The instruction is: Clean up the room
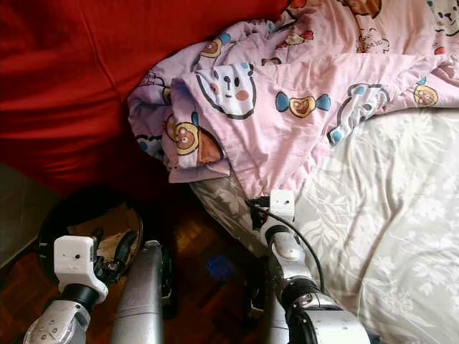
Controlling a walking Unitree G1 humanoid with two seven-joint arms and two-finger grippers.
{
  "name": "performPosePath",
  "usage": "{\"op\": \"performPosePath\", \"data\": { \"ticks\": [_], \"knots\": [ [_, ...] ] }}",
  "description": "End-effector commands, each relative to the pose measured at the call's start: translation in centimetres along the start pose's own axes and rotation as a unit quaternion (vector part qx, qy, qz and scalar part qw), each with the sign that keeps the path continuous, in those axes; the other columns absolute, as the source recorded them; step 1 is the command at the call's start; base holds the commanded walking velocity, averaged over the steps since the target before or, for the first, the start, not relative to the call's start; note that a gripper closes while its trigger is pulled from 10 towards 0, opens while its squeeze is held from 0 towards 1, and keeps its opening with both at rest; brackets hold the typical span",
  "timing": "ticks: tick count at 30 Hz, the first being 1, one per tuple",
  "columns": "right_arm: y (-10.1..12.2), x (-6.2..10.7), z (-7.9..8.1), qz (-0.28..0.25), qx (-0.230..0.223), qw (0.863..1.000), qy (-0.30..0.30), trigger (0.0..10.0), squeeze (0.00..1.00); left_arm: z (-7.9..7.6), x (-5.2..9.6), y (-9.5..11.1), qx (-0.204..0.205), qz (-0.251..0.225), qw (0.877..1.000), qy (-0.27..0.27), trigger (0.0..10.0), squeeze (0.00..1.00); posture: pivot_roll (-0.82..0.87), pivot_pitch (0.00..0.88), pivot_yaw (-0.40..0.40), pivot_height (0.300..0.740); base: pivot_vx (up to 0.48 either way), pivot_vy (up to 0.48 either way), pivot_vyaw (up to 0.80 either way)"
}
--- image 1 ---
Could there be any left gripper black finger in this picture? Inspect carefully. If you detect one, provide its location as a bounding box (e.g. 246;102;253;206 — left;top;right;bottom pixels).
115;229;140;263

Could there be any pink cartoon print quilt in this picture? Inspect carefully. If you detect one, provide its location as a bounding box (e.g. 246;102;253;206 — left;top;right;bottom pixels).
127;0;459;199

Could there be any brown cardboard piece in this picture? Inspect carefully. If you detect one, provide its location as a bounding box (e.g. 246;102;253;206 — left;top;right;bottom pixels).
92;204;141;263

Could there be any silver left robot leg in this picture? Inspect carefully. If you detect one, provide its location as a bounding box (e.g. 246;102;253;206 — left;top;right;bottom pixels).
111;240;174;344

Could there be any silver robot leg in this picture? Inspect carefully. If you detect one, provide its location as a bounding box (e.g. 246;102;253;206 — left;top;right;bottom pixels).
111;240;174;344
247;258;295;344

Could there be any black round waste bin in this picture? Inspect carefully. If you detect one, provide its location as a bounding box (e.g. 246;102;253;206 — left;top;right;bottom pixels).
37;186;145;285

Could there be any grey-green quilted mattress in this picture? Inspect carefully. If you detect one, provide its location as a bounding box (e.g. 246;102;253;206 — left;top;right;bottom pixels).
0;161;62;270

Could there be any silver right robot leg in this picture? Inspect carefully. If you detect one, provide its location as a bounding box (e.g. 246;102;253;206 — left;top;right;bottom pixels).
247;258;295;344

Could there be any bed with beige floral sheet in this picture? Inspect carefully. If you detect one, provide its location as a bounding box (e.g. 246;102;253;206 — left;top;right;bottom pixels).
190;107;459;344

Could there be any large red folded cushion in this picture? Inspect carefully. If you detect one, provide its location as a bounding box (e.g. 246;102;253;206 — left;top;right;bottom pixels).
0;0;292;195

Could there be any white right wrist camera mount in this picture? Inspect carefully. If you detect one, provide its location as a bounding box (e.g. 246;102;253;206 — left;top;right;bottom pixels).
269;189;297;227

